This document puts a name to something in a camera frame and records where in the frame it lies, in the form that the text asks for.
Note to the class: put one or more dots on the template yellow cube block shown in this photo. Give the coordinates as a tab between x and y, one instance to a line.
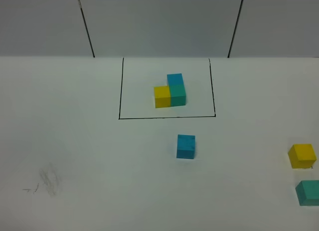
162	97

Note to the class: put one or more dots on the template green cube block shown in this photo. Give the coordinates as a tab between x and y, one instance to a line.
178	95

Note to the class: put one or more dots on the template blue cube block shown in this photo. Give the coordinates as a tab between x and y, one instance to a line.
175	79

